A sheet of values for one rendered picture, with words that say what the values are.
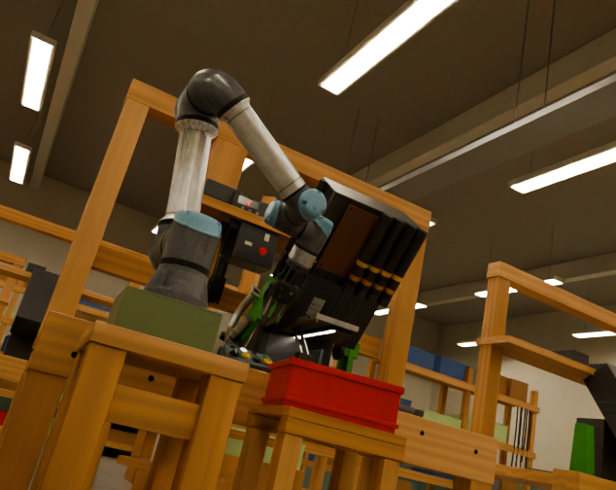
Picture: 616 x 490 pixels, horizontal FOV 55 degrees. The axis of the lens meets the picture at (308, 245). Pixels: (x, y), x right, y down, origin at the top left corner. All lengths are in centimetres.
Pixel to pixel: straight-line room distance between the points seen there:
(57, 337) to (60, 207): 1072
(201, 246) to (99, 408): 42
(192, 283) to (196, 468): 39
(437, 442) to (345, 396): 60
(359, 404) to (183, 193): 70
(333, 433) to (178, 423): 42
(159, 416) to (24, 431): 48
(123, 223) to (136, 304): 1116
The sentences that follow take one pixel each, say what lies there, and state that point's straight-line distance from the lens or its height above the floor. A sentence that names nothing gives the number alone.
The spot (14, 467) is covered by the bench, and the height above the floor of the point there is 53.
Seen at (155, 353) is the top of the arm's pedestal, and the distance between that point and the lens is 121.
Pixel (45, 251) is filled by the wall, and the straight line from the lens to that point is 1209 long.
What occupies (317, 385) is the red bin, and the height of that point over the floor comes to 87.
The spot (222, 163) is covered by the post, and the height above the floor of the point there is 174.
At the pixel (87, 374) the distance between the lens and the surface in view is 120.
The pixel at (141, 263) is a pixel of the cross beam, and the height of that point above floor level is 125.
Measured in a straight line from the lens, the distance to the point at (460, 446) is 213.
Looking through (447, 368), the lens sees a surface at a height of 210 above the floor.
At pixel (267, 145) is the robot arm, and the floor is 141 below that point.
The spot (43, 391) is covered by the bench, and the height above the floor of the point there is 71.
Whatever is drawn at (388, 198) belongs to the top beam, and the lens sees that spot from 284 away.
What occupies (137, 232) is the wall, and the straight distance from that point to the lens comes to 1244.
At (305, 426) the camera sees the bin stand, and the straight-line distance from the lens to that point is 146.
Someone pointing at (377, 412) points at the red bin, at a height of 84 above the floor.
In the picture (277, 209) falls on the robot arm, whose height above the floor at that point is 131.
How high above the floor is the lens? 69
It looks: 19 degrees up
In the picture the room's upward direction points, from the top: 13 degrees clockwise
